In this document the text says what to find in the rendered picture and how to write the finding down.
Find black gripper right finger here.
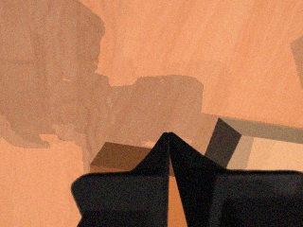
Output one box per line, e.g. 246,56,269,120
169,132,303,227

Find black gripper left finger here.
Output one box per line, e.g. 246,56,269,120
71,132,169,227

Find tan flat board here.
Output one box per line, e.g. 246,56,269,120
205,117,303,172

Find brown block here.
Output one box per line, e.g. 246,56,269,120
90,142,187,227

